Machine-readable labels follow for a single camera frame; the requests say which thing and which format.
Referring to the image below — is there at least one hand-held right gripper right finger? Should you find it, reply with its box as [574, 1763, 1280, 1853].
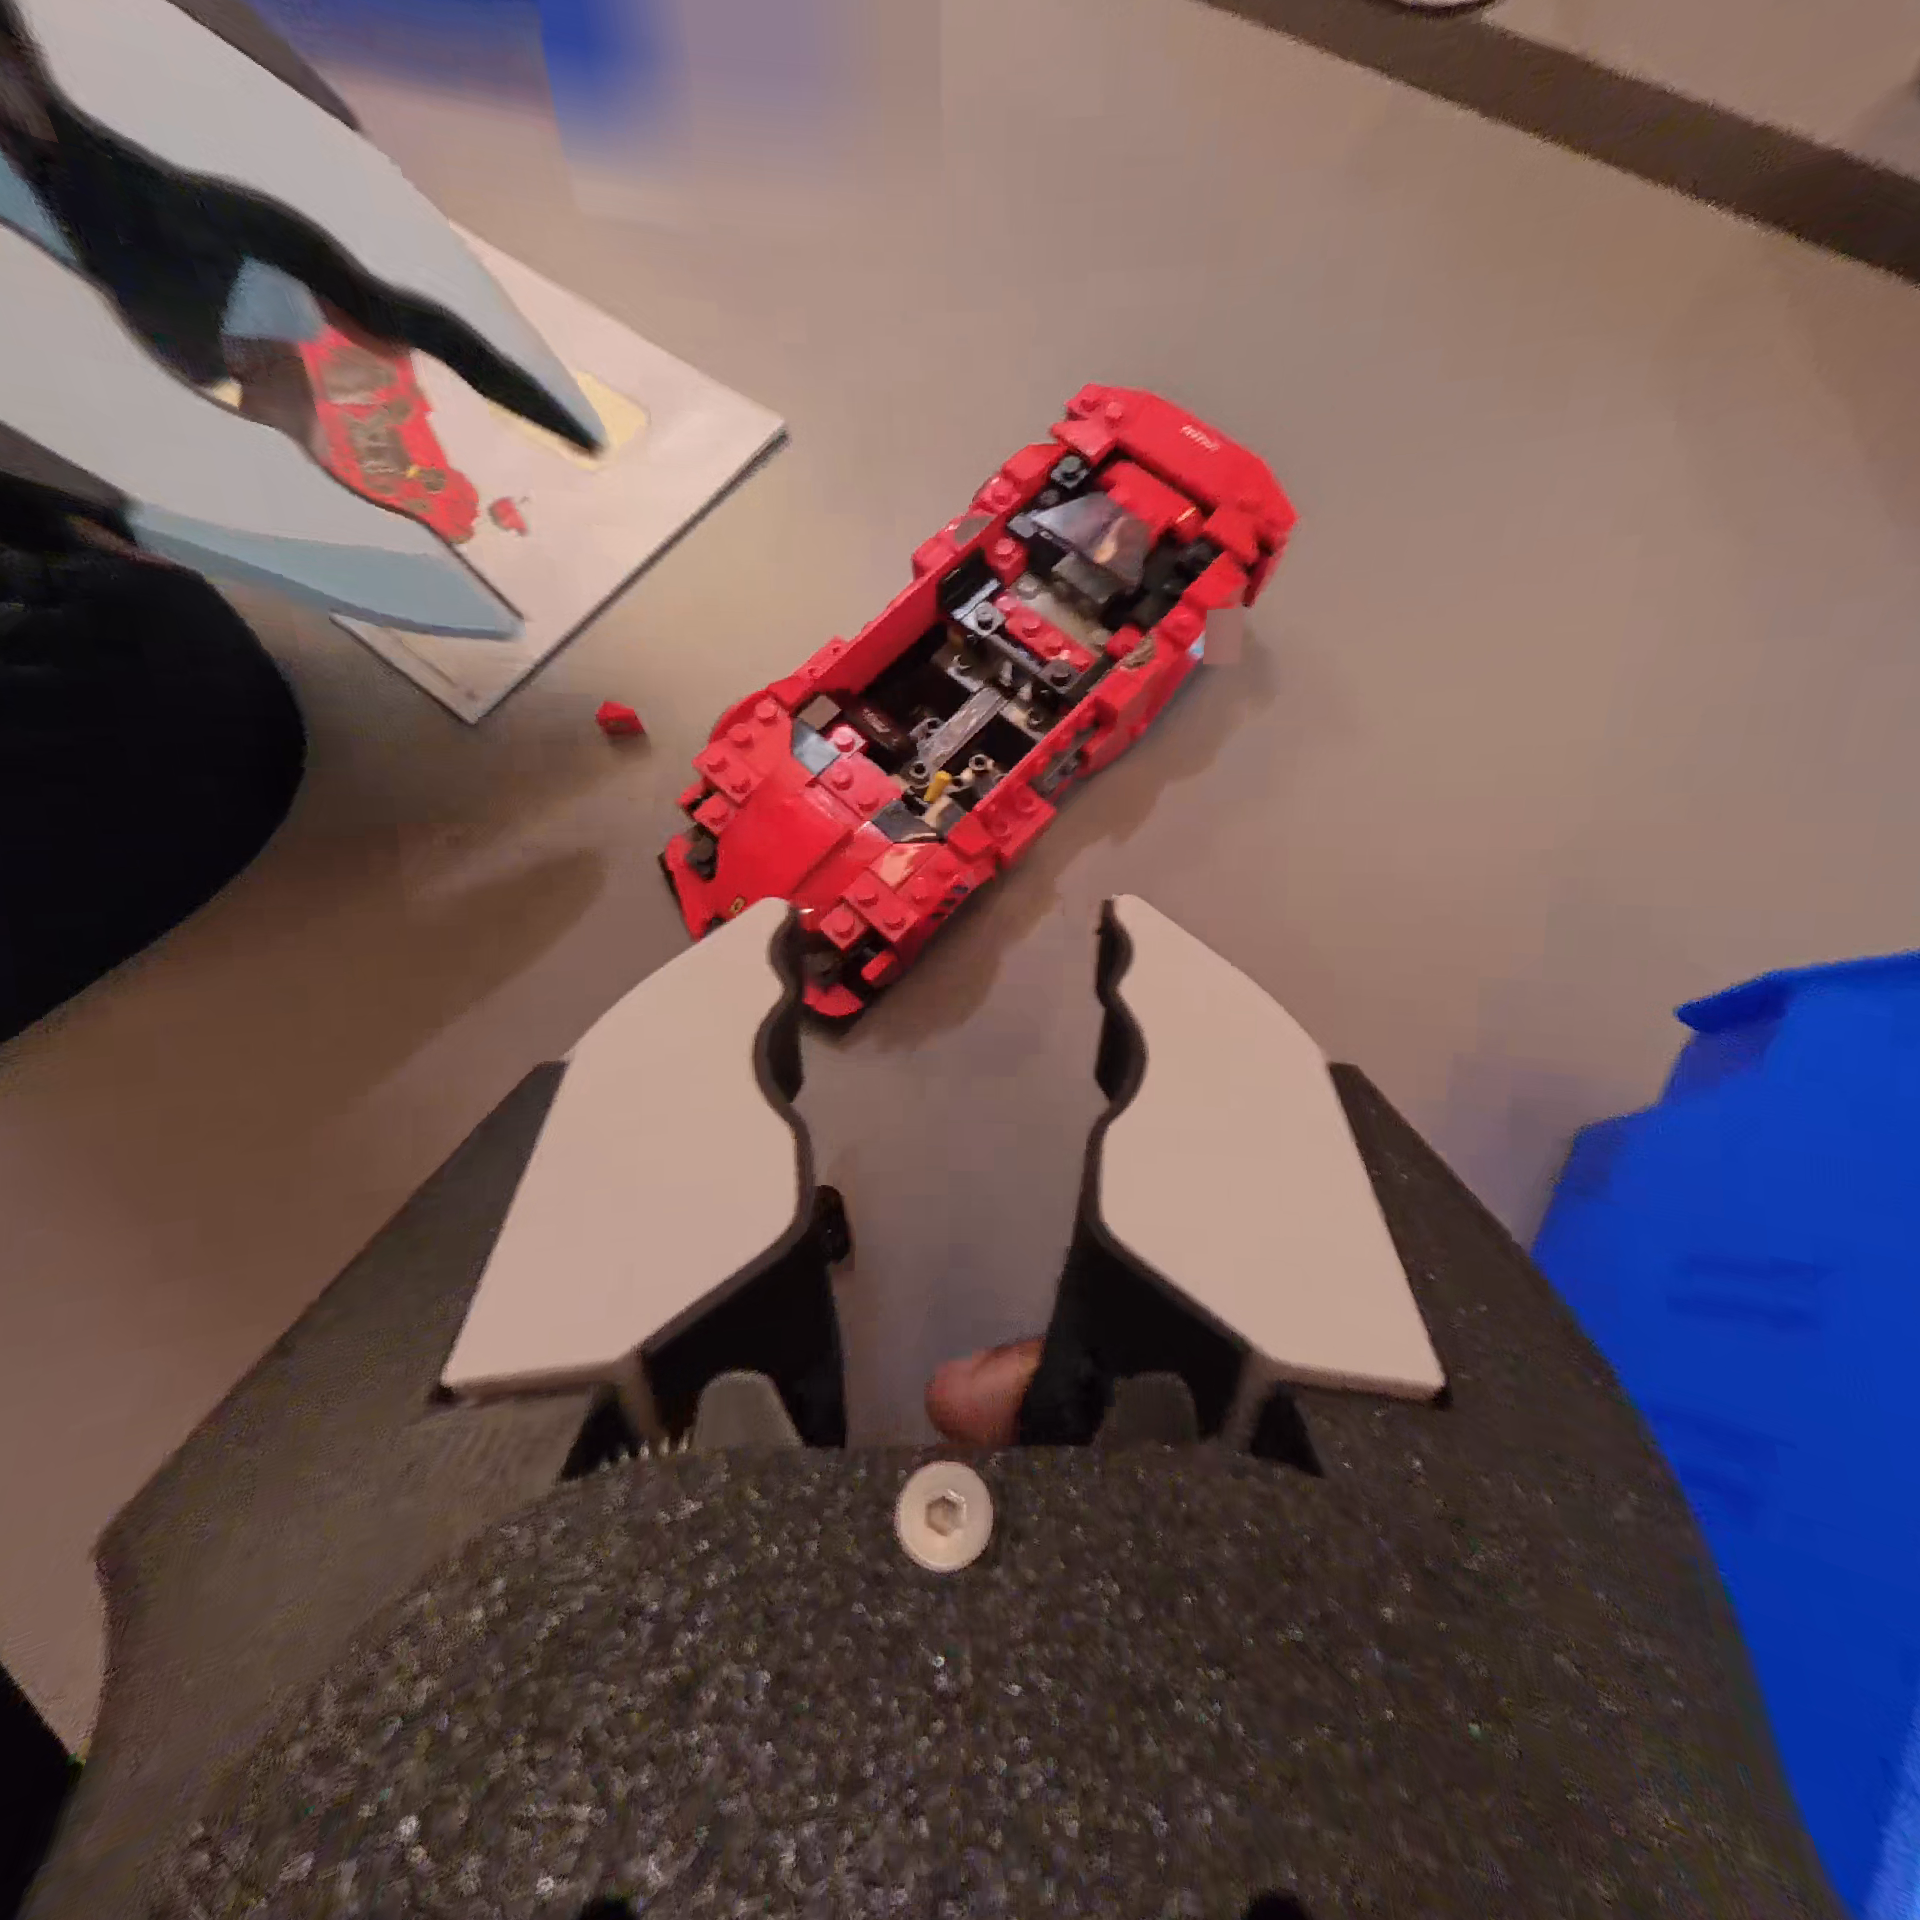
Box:
[1032, 895, 1452, 1445]

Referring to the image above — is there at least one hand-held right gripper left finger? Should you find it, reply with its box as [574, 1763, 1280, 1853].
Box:
[438, 895, 853, 1453]

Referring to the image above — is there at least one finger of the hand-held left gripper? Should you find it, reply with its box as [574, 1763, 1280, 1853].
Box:
[0, 150, 524, 639]
[0, 0, 608, 457]

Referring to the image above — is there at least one blue plastic bin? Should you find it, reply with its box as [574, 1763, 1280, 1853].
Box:
[1530, 948, 1920, 1920]

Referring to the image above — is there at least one red lego car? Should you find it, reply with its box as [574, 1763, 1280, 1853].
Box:
[660, 382, 1300, 1023]

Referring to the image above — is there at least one lego instruction booklet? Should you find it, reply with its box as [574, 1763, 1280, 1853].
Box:
[225, 224, 792, 727]

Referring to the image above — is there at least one person's right hand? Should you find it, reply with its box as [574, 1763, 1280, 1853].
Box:
[925, 1340, 1048, 1447]

